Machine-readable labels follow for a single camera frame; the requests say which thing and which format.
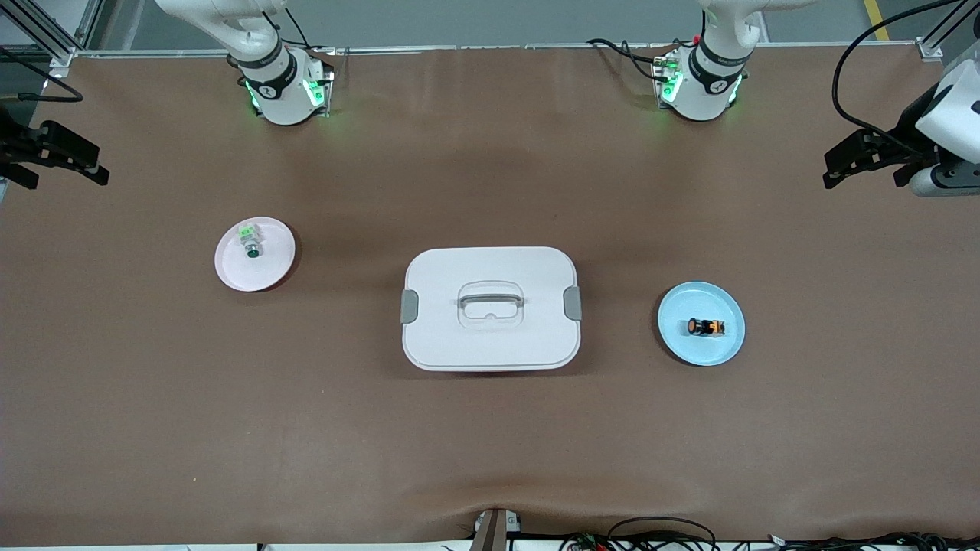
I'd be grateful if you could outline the aluminium frame post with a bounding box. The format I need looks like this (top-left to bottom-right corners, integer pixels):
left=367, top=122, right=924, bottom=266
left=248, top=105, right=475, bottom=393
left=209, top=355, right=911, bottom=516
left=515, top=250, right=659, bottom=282
left=916, top=0, right=980, bottom=62
left=0, top=0, right=104, bottom=79

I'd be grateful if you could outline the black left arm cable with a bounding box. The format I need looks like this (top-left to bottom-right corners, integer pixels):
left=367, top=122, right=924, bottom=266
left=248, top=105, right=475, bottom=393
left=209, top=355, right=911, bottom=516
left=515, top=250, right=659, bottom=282
left=831, top=0, right=946, bottom=154

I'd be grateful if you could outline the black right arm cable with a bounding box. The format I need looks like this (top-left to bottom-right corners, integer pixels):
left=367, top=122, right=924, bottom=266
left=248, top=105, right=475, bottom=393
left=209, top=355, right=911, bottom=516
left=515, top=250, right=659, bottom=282
left=0, top=46, right=84, bottom=104

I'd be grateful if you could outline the white lidded storage box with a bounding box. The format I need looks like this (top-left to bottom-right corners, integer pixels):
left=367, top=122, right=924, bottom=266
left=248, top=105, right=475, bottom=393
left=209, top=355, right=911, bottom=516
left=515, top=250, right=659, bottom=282
left=400, top=246, right=583, bottom=373

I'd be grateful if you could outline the looped black cable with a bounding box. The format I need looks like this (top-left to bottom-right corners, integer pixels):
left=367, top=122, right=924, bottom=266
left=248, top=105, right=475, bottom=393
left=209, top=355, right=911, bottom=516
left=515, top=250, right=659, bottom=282
left=559, top=516, right=720, bottom=551

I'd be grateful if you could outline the black base cable bundle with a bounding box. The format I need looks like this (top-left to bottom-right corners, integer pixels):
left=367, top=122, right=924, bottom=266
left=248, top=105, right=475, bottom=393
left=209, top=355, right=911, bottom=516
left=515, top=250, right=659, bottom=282
left=586, top=37, right=675, bottom=83

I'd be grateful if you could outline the silver table edge rail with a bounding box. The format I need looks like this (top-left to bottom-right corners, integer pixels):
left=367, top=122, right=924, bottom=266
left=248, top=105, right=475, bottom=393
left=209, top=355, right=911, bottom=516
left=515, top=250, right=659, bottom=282
left=73, top=40, right=923, bottom=59

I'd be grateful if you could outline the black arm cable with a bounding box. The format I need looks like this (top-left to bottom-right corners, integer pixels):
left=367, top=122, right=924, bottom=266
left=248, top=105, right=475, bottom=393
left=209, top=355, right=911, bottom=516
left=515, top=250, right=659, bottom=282
left=831, top=0, right=946, bottom=154
left=0, top=46, right=84, bottom=104

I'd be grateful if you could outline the light blue round plate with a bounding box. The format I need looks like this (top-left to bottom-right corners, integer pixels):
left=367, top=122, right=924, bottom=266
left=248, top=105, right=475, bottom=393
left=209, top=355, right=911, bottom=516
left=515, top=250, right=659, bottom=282
left=657, top=281, right=746, bottom=367

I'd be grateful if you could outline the brown table mat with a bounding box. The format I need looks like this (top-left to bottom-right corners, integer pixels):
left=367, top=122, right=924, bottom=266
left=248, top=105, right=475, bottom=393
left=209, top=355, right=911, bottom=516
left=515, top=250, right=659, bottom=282
left=0, top=44, right=980, bottom=546

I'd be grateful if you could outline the tangled black cable bunch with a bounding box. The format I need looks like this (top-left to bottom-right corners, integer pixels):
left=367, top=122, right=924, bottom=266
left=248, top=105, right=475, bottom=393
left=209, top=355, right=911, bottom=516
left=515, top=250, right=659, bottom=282
left=769, top=531, right=980, bottom=551

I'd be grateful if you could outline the pink round plate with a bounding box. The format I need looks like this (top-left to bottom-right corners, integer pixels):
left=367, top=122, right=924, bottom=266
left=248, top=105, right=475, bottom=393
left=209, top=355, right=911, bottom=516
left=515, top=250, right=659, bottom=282
left=214, top=217, right=298, bottom=293

